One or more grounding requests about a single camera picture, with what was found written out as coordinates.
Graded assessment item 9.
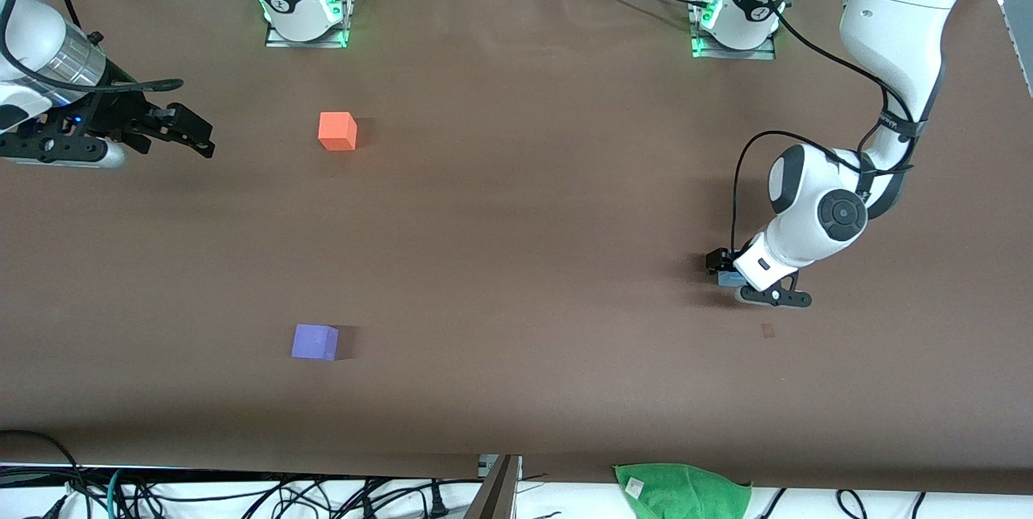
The orange cube block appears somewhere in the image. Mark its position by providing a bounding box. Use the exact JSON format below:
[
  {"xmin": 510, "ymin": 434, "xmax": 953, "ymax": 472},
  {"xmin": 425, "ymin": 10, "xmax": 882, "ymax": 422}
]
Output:
[{"xmin": 318, "ymin": 111, "xmax": 358, "ymax": 152}]

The purple cube block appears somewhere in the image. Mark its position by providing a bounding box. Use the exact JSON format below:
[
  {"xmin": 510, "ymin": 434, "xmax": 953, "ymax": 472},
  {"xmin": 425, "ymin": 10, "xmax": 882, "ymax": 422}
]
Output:
[{"xmin": 291, "ymin": 324, "xmax": 341, "ymax": 362}]

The green cloth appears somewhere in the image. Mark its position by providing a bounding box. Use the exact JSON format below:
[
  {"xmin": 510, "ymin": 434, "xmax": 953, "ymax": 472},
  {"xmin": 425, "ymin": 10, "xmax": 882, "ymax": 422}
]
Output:
[{"xmin": 613, "ymin": 463, "xmax": 753, "ymax": 519}]

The aluminium table edge profile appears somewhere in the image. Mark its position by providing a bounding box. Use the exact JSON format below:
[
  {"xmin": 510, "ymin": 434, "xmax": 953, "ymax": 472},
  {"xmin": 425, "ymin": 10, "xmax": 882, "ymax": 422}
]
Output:
[{"xmin": 972, "ymin": 0, "xmax": 1033, "ymax": 97}]

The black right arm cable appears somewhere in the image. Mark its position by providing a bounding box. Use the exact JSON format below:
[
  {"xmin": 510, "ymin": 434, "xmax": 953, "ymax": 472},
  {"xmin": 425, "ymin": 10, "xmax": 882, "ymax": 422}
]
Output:
[{"xmin": 0, "ymin": 0, "xmax": 185, "ymax": 96}]

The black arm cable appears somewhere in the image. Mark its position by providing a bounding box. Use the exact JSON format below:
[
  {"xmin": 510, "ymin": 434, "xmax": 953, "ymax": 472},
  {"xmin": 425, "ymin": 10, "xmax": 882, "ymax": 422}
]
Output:
[
  {"xmin": 730, "ymin": 0, "xmax": 929, "ymax": 262},
  {"xmin": 0, "ymin": 0, "xmax": 185, "ymax": 96}
]

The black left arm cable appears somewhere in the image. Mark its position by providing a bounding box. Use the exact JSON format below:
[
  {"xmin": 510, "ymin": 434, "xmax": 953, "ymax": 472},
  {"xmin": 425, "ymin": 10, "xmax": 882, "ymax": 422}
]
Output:
[{"xmin": 730, "ymin": 0, "xmax": 929, "ymax": 262}]

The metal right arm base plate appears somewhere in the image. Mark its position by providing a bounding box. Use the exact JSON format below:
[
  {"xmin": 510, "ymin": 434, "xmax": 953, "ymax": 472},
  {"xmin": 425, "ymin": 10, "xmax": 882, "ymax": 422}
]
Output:
[{"xmin": 264, "ymin": 0, "xmax": 357, "ymax": 49}]

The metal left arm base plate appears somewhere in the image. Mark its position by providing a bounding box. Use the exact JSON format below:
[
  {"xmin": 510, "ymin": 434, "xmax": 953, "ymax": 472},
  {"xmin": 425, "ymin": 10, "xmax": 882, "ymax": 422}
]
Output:
[{"xmin": 688, "ymin": 0, "xmax": 778, "ymax": 61}]

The grey metal post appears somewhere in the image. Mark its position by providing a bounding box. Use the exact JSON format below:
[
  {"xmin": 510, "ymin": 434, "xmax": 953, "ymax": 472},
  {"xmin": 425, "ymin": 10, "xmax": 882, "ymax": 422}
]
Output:
[{"xmin": 464, "ymin": 454, "xmax": 522, "ymax": 519}]

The thick black floor cable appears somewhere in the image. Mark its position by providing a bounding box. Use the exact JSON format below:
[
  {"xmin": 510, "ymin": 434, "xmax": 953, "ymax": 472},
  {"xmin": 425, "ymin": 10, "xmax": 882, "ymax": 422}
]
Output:
[{"xmin": 0, "ymin": 429, "xmax": 94, "ymax": 519}]

